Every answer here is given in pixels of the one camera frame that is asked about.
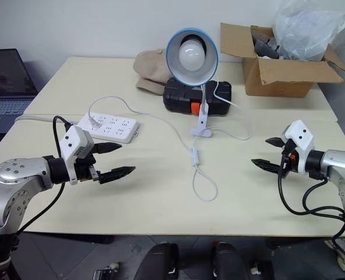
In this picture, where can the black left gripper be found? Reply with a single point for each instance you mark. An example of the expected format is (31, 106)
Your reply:
(85, 170)

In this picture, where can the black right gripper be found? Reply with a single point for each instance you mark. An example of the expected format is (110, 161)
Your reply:
(288, 164)

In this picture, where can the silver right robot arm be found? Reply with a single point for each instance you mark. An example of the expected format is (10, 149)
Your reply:
(338, 163)

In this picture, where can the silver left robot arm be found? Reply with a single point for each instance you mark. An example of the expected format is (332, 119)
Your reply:
(18, 172)

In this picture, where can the blue white clip desk lamp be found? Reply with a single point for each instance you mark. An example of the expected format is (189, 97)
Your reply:
(190, 77)

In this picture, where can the white power strip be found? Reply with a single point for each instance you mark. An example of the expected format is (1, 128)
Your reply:
(117, 128)

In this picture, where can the brown cardboard box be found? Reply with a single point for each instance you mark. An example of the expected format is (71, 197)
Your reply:
(283, 78)

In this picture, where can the black tool case orange latch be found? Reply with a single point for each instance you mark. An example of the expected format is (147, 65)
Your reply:
(181, 96)

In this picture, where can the beige cloth hat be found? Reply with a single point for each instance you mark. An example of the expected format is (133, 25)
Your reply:
(150, 67)

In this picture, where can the dark grey items in box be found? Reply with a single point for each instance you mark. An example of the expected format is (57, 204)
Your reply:
(264, 46)

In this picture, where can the dark rounded shape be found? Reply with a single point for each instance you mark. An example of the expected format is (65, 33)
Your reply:
(161, 262)
(229, 262)

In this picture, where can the clear plastic bag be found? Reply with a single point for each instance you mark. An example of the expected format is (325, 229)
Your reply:
(306, 32)

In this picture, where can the white round light bulb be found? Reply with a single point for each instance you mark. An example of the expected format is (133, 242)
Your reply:
(191, 55)

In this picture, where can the dark grey laptop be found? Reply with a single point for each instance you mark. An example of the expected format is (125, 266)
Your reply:
(6, 76)

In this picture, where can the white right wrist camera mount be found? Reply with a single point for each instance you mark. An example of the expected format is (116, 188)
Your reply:
(302, 137)

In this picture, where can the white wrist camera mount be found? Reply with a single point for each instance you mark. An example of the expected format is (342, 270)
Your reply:
(73, 143)
(302, 137)

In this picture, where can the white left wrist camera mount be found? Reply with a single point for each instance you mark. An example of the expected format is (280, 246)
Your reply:
(73, 143)

